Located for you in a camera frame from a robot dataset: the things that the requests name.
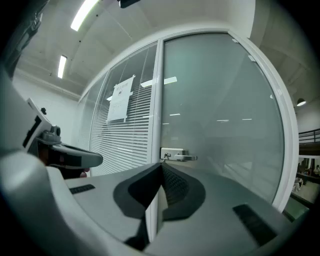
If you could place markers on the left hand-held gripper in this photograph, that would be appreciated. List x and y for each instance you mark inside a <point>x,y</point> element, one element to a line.
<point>37,130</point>

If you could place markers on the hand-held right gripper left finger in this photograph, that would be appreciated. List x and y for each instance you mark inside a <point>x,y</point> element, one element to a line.
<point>100,200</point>

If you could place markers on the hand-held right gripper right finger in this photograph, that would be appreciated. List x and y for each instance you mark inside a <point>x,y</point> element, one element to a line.
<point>212,220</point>

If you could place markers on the frosted glass door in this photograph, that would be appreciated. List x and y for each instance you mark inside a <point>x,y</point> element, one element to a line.
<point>212,100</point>

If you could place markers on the key in door lock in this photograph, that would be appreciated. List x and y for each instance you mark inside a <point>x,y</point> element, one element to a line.
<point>166,156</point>

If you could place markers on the person's left hand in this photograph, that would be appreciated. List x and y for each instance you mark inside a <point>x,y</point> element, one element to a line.
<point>84,173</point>

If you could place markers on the window with white blinds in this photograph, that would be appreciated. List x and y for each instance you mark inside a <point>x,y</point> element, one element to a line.
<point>135,145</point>

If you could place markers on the white paper notice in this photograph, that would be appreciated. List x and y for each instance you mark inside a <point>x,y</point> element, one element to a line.
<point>119,102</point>

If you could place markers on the long ceiling light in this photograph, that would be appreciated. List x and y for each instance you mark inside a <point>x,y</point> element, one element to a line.
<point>83,13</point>
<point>62,66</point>

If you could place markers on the dark metal railing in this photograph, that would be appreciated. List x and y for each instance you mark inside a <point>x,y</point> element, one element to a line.
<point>310,136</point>

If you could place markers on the round pendant lamp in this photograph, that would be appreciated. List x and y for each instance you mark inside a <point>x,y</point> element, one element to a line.
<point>301,102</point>

